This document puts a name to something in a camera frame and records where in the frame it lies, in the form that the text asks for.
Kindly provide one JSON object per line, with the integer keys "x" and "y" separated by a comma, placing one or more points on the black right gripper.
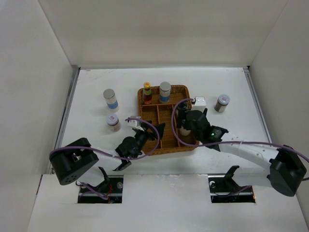
{"x": 182, "y": 115}

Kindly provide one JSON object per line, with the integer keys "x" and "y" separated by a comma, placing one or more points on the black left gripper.
{"x": 150, "y": 136}

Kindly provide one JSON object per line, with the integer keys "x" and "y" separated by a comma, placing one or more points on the silver-topped white seasoning grinder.
{"x": 184, "y": 132}

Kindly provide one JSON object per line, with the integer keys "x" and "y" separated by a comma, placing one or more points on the white-lid dark spice jar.
{"x": 222, "y": 102}

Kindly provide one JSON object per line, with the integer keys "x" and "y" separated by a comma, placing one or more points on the blue-label jar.
{"x": 164, "y": 92}
{"x": 111, "y": 100}

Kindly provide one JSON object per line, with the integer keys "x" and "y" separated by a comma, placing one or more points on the black-capped white seasoning shaker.
{"x": 183, "y": 105}

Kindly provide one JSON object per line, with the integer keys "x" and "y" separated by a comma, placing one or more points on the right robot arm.
{"x": 283, "y": 166}

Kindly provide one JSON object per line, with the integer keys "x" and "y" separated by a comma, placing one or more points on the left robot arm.
{"x": 74, "y": 160}

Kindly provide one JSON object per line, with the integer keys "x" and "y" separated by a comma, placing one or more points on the brown wicker divided basket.
{"x": 159, "y": 113}

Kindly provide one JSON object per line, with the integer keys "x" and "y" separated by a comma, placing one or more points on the red sauce bottle yellow cap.
{"x": 147, "y": 93}

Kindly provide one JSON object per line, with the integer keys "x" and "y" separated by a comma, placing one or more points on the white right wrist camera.
{"x": 199, "y": 104}

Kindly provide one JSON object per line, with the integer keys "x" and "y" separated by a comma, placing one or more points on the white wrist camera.
{"x": 134, "y": 122}
{"x": 199, "y": 104}

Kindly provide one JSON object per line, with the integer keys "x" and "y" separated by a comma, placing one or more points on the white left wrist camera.
{"x": 134, "y": 122}

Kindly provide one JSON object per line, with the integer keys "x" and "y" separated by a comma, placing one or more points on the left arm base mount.
{"x": 110, "y": 190}

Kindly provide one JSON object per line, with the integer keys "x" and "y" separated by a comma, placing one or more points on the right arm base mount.
{"x": 223, "y": 189}

